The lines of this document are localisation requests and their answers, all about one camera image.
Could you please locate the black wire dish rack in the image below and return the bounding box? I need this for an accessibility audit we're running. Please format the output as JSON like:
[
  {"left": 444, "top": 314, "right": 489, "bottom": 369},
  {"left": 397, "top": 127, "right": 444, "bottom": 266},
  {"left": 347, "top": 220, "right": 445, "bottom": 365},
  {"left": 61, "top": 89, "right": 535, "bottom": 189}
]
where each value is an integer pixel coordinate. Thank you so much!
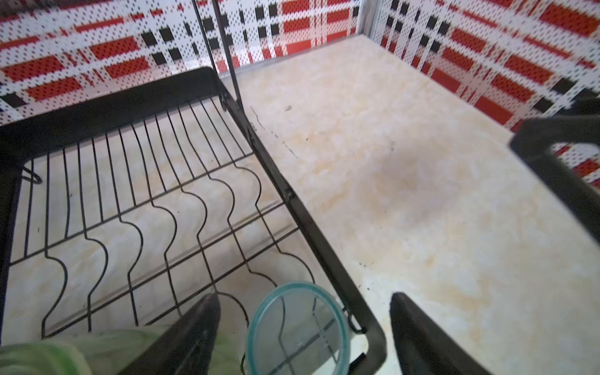
[{"left": 1, "top": 1, "right": 388, "bottom": 374}]

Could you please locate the teal plastic cup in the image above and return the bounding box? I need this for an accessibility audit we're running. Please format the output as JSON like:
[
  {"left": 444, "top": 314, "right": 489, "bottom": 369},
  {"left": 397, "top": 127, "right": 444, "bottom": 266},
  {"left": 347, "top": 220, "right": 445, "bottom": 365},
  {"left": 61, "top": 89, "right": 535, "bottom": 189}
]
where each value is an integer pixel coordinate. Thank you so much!
[{"left": 245, "top": 281, "right": 351, "bottom": 374}]

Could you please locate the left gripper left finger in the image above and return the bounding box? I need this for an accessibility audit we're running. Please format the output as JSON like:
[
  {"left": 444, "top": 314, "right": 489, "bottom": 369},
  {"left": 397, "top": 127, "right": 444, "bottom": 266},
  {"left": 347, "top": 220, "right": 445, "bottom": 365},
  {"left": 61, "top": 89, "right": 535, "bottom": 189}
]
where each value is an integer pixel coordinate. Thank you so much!
[{"left": 121, "top": 294, "right": 220, "bottom": 374}]

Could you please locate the tall green glass cup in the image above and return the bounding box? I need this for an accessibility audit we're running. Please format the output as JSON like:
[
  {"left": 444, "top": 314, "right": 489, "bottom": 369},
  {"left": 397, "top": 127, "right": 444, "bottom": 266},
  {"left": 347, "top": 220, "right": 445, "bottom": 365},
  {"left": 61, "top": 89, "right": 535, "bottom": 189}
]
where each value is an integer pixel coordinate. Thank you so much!
[{"left": 1, "top": 324, "right": 243, "bottom": 374}]

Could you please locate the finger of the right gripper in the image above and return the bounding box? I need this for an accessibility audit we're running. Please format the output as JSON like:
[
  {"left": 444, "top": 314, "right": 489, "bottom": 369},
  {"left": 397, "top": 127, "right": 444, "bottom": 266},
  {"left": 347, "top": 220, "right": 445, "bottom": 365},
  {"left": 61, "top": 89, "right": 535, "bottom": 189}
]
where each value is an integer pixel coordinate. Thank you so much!
[{"left": 509, "top": 114, "right": 600, "bottom": 247}]

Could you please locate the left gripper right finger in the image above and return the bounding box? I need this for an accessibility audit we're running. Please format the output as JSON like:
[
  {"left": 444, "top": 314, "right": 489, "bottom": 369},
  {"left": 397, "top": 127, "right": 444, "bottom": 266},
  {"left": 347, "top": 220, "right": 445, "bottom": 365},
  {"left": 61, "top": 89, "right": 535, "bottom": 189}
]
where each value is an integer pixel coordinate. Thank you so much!
[{"left": 390, "top": 292, "right": 489, "bottom": 374}]

